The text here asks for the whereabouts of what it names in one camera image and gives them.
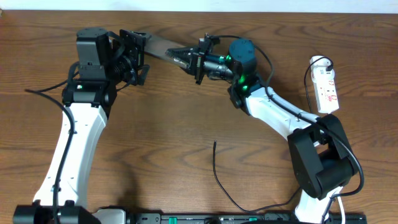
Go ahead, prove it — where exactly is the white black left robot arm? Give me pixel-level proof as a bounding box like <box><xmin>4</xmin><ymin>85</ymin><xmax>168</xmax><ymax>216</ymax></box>
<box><xmin>12</xmin><ymin>27</ymin><xmax>150</xmax><ymax>223</ymax></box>

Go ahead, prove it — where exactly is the gold Galaxy smartphone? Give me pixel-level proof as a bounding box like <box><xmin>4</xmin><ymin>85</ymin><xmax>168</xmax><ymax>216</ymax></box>
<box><xmin>132</xmin><ymin>31</ymin><xmax>185</xmax><ymax>62</ymax></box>

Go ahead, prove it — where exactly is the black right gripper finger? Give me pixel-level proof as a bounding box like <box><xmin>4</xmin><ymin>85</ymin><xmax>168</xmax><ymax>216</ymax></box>
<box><xmin>165</xmin><ymin>47</ymin><xmax>199</xmax><ymax>58</ymax></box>
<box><xmin>169</xmin><ymin>58</ymin><xmax>195</xmax><ymax>75</ymax></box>

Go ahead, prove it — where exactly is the white power strip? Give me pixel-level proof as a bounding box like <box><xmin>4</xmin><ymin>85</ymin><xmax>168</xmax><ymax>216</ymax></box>
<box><xmin>310</xmin><ymin>55</ymin><xmax>339</xmax><ymax>114</ymax></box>

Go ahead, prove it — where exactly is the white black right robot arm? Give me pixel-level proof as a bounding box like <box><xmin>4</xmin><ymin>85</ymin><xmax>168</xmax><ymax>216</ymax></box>
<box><xmin>165</xmin><ymin>35</ymin><xmax>364</xmax><ymax>223</ymax></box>

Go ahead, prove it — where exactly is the white power strip cord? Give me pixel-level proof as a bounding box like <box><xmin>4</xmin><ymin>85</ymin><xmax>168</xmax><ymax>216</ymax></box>
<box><xmin>327</xmin><ymin>111</ymin><xmax>346</xmax><ymax>224</ymax></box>

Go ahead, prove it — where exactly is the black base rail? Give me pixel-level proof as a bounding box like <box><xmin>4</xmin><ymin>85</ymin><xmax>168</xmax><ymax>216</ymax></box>
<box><xmin>124</xmin><ymin>212</ymin><xmax>368</xmax><ymax>224</ymax></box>

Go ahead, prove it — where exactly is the black charger cable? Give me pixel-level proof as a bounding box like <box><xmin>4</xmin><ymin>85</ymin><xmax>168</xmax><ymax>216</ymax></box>
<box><xmin>212</xmin><ymin>56</ymin><xmax>335</xmax><ymax>214</ymax></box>

